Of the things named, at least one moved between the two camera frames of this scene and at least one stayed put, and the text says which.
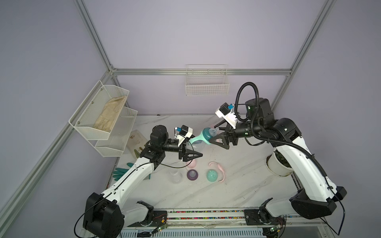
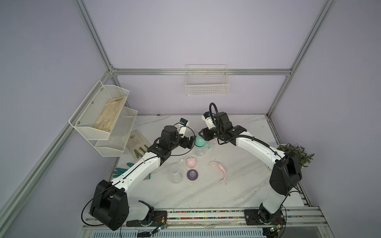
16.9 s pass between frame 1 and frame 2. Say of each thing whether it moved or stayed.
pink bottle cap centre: stayed
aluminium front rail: stayed
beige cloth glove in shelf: stayed
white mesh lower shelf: stayed
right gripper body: moved
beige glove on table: stayed
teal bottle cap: moved
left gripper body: moved
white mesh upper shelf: stayed
